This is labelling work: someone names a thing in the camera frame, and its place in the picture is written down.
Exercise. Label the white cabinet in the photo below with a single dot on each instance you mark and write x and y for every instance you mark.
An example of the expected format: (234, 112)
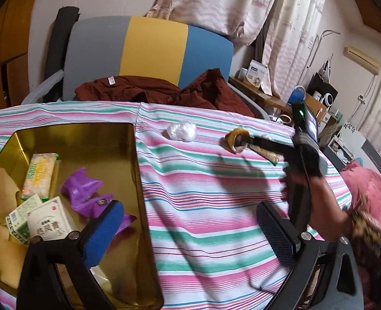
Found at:
(351, 139)

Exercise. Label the pink fluffy blanket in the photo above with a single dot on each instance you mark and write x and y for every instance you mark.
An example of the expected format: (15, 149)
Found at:
(371, 187)

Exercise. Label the striped tablecloth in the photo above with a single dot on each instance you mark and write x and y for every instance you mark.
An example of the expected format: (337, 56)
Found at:
(210, 200)

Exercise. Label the white air conditioner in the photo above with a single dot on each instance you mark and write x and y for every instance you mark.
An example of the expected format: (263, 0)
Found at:
(361, 56)

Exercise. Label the cardboard box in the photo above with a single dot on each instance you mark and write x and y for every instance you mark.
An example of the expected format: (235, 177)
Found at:
(321, 113)

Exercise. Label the large clear plastic wad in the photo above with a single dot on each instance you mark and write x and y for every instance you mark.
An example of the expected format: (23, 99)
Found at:
(181, 130)

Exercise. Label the wooden shelf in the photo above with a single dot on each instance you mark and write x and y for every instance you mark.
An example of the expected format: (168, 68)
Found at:
(258, 95)

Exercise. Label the gold metal tin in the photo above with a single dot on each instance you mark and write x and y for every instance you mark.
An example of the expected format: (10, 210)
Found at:
(80, 142)

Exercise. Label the maroon garment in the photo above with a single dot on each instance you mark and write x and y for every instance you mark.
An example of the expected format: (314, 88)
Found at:
(210, 93)

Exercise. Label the person's right forearm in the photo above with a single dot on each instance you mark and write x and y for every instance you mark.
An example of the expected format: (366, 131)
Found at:
(329, 210)

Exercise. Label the pink patterned curtain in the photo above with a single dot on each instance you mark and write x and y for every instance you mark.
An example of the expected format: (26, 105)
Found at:
(216, 3)
(293, 22)

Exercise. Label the large purple snack packet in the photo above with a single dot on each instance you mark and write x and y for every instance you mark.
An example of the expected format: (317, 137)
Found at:
(80, 184)

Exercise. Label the small white cup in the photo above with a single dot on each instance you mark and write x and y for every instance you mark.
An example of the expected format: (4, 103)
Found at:
(242, 73)

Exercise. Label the tape roll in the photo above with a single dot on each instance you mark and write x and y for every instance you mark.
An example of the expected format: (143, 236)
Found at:
(281, 119)

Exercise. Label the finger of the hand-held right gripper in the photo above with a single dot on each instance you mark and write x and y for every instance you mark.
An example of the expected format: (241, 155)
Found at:
(271, 144)

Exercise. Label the yellow sponge block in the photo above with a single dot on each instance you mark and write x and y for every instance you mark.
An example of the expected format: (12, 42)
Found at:
(0, 187)
(3, 255)

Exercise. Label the black rolled mat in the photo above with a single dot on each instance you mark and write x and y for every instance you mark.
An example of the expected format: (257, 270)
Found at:
(61, 38)

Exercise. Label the grey yellow blue chair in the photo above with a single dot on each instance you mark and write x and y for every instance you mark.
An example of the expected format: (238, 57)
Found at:
(155, 48)

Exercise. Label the beige box green leaf print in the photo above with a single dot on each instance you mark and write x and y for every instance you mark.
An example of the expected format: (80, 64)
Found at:
(19, 226)

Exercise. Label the beige box red print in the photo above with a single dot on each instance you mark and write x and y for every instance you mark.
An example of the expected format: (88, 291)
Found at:
(50, 221)

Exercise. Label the small purple snack packet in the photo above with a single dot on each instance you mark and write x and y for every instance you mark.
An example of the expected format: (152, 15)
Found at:
(127, 221)

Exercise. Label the wooden wardrobe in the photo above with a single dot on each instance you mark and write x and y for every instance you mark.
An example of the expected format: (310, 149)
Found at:
(9, 38)

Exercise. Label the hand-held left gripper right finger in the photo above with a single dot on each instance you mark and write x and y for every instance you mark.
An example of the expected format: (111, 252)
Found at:
(276, 229)

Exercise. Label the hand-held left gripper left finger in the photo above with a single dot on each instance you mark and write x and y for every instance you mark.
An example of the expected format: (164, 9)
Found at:
(103, 232)

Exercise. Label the white box blue label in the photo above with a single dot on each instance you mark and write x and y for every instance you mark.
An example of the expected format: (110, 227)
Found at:
(255, 74)

